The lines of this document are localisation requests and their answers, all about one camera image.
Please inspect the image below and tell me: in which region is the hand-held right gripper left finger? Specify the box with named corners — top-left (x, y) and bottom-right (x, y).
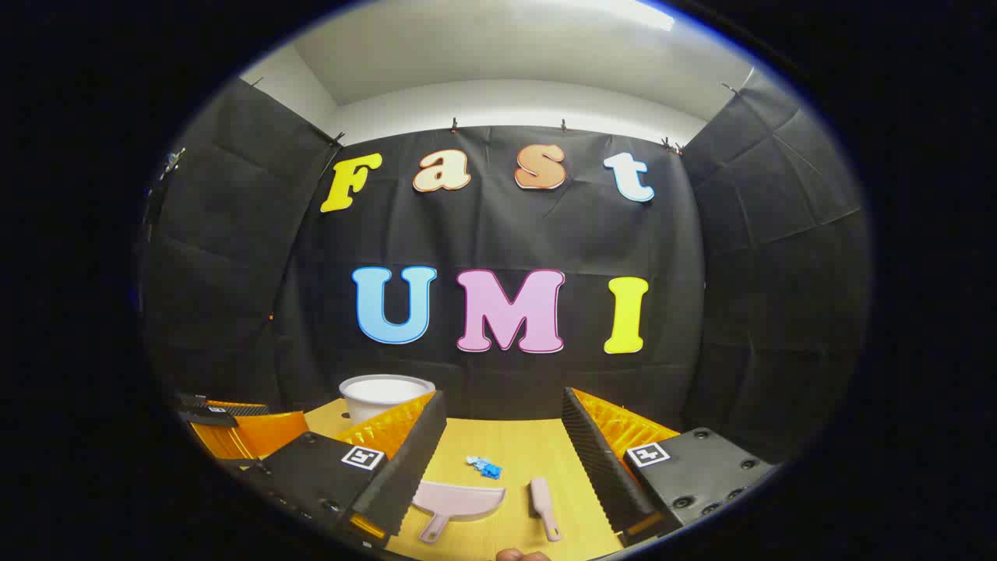
top-left (245, 390), bottom-right (449, 550)

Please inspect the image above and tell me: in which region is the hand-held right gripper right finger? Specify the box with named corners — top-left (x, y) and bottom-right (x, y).
top-left (561, 386), bottom-right (780, 546)

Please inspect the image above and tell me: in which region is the white garbage bin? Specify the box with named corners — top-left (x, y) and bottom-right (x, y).
top-left (339, 374), bottom-right (437, 426)

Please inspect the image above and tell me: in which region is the pale pink dustpan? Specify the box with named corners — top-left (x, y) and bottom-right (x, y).
top-left (411, 480), bottom-right (508, 545)

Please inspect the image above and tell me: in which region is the pale pink small broom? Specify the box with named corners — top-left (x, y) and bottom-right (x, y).
top-left (529, 477), bottom-right (562, 543)

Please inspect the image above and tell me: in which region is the wooden desktop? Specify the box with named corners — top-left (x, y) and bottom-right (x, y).
top-left (304, 397), bottom-right (625, 561)

